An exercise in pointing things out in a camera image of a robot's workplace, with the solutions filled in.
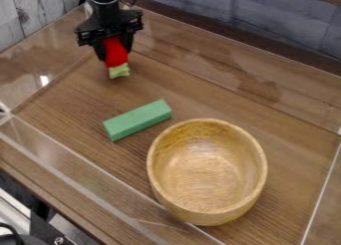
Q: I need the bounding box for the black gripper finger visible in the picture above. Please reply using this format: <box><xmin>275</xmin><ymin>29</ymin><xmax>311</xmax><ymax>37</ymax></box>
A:
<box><xmin>93</xmin><ymin>40</ymin><xmax>107</xmax><ymax>61</ymax></box>
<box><xmin>122</xmin><ymin>32</ymin><xmax>135</xmax><ymax>53</ymax></box>

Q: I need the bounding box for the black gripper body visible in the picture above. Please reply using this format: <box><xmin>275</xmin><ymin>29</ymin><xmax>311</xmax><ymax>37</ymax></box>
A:
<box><xmin>75</xmin><ymin>10</ymin><xmax>144</xmax><ymax>46</ymax></box>

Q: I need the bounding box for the red plush fruit green stem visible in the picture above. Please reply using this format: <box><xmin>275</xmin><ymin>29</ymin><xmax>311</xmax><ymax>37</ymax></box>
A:
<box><xmin>104</xmin><ymin>37</ymin><xmax>130</xmax><ymax>79</ymax></box>

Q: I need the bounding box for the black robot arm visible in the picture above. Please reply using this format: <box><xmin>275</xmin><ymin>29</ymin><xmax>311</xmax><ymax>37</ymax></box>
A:
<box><xmin>75</xmin><ymin>0</ymin><xmax>144</xmax><ymax>61</ymax></box>

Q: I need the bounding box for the green rectangular block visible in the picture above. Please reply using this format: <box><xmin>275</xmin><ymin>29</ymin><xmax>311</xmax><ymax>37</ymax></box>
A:
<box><xmin>103</xmin><ymin>100</ymin><xmax>171</xmax><ymax>141</ymax></box>

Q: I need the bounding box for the wooden oval bowl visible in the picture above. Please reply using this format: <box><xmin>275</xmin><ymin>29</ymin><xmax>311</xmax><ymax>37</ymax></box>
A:
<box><xmin>147</xmin><ymin>119</ymin><xmax>267</xmax><ymax>226</ymax></box>

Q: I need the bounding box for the clear acrylic tray enclosure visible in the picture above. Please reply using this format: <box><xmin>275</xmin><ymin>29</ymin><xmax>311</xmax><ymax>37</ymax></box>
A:
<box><xmin>0</xmin><ymin>2</ymin><xmax>341</xmax><ymax>245</ymax></box>

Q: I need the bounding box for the black clamp mount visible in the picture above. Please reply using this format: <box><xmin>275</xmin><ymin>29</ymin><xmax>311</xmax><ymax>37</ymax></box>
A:
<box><xmin>0</xmin><ymin>212</ymin><xmax>77</xmax><ymax>245</ymax></box>

